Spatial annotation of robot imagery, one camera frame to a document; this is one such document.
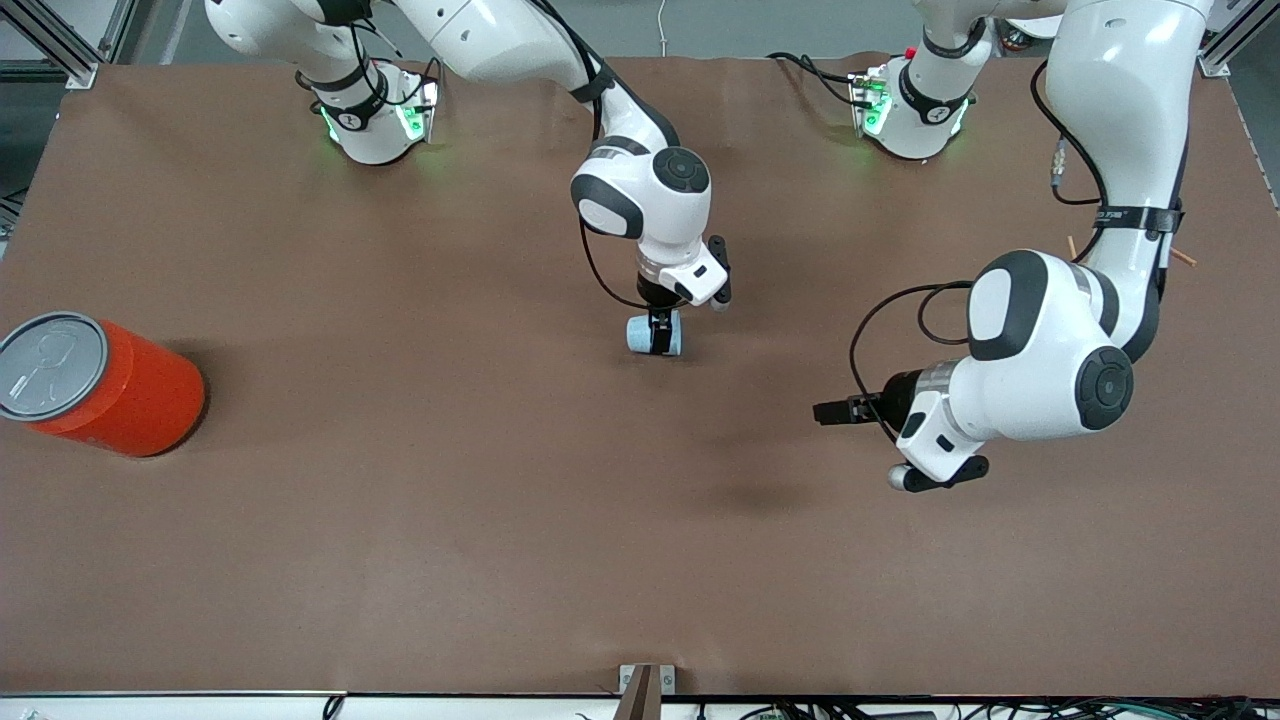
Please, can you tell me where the grey metal camera bracket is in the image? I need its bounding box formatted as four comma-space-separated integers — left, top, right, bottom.
618, 664, 677, 720

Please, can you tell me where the aluminium frame profile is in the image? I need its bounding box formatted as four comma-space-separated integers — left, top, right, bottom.
0, 0, 137, 91
1198, 0, 1263, 79

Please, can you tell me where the brown table cover sheet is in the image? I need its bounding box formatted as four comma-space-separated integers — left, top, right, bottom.
0, 52, 1280, 699

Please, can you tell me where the black right arm base cable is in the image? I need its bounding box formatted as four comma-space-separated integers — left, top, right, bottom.
400, 55, 447, 113

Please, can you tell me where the light blue paper cup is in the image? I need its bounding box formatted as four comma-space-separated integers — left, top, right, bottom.
626, 311, 685, 358

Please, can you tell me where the orange canister with grey lid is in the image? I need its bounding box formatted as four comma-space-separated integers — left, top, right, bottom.
0, 311, 208, 459

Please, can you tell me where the black arm base cable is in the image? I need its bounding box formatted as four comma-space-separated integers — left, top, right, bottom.
766, 51, 873, 111
400, 55, 447, 113

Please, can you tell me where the wooden cup stand with pegs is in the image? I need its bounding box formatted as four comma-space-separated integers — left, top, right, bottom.
1066, 235, 1198, 268

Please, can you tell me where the black left arm base cable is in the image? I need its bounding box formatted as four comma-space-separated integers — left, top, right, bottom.
766, 51, 873, 111

